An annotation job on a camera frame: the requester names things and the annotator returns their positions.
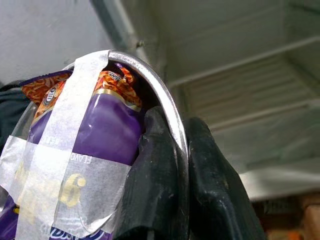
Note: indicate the shiny metal bowl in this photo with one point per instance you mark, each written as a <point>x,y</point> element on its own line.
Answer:
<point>172,117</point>

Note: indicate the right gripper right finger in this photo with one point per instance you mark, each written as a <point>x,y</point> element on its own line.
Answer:
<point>220,200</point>

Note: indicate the white masking tape strip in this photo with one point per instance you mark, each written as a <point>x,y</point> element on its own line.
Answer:
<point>67,120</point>
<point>100,175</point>

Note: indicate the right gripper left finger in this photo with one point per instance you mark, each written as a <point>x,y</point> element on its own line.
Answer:
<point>157,187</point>

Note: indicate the purple instant noodle packet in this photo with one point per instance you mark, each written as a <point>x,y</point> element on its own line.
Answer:
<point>110,130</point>

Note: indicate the white fridge shelf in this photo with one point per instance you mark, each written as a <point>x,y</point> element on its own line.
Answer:
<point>250,60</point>
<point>262,116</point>

